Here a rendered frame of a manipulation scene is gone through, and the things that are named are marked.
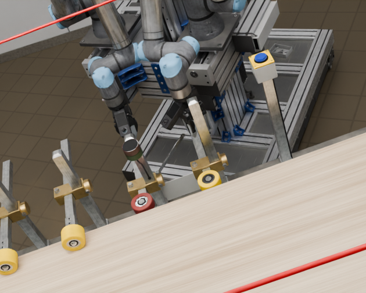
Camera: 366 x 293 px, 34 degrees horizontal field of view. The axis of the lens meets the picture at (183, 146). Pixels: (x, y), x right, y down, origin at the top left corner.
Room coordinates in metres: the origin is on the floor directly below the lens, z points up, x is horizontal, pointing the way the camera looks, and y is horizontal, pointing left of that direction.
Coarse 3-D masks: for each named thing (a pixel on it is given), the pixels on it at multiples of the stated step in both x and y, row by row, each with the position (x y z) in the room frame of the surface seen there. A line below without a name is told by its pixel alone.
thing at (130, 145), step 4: (128, 140) 1.54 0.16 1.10; (132, 140) 1.54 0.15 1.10; (124, 144) 1.53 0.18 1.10; (128, 144) 1.52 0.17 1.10; (132, 144) 1.52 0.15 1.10; (136, 144) 1.51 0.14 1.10; (124, 148) 1.51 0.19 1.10; (128, 148) 1.51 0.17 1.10; (132, 148) 1.50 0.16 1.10; (144, 168) 1.54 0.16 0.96; (148, 176) 1.54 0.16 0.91
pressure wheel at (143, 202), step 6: (144, 192) 1.48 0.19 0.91; (138, 198) 1.46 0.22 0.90; (144, 198) 1.45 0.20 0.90; (150, 198) 1.44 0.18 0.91; (132, 204) 1.45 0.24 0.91; (138, 204) 1.44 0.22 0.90; (144, 204) 1.43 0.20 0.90; (150, 204) 1.42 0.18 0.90; (138, 210) 1.41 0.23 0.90; (144, 210) 1.40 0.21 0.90
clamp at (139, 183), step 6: (156, 174) 1.58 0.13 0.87; (132, 180) 1.60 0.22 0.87; (138, 180) 1.58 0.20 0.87; (144, 180) 1.57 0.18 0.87; (156, 180) 1.55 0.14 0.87; (162, 180) 1.54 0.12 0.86; (138, 186) 1.55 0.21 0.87; (144, 186) 1.54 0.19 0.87; (150, 186) 1.54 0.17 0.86; (156, 186) 1.54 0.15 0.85; (162, 186) 1.53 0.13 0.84; (132, 192) 1.55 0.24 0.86; (150, 192) 1.54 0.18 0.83; (132, 198) 1.55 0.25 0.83
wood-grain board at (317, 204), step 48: (336, 144) 1.34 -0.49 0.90; (240, 192) 1.31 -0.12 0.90; (288, 192) 1.23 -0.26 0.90; (336, 192) 1.15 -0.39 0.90; (96, 240) 1.36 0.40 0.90; (144, 240) 1.28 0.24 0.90; (192, 240) 1.20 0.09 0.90; (240, 240) 1.13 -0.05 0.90; (288, 240) 1.06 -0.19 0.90; (336, 240) 0.99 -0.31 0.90; (0, 288) 1.33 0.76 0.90; (48, 288) 1.25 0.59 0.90; (96, 288) 1.17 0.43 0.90; (144, 288) 1.10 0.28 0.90; (192, 288) 1.03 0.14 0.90; (288, 288) 0.90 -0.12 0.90; (336, 288) 0.85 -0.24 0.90
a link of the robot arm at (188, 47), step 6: (186, 36) 1.75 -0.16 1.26; (168, 42) 1.76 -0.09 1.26; (174, 42) 1.75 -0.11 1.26; (180, 42) 1.73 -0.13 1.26; (186, 42) 1.72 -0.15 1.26; (192, 42) 1.72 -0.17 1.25; (198, 42) 1.73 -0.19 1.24; (168, 48) 1.73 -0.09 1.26; (174, 48) 1.72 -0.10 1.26; (180, 48) 1.70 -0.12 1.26; (186, 48) 1.69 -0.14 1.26; (192, 48) 1.70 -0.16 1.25; (198, 48) 1.71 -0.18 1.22; (162, 54) 1.74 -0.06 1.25; (180, 54) 1.67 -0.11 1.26; (186, 54) 1.67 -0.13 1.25; (192, 54) 1.68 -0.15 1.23; (186, 60) 1.65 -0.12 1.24; (192, 60) 1.67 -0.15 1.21
